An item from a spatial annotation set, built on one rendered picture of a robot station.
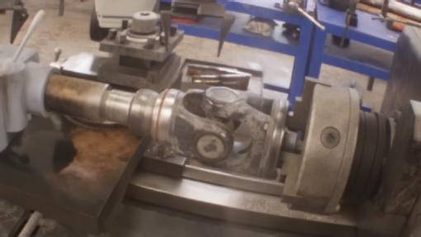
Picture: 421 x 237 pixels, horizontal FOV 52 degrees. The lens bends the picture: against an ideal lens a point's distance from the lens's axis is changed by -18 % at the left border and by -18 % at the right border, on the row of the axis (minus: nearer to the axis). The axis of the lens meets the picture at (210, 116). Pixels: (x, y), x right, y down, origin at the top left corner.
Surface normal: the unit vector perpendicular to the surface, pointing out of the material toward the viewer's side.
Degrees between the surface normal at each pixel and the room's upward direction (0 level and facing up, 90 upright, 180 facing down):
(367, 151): 55
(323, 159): 69
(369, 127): 21
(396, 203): 90
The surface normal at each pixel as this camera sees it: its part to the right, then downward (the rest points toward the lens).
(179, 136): -0.49, 0.37
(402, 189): -0.20, 0.46
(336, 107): 0.03, -0.61
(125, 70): 0.12, -0.87
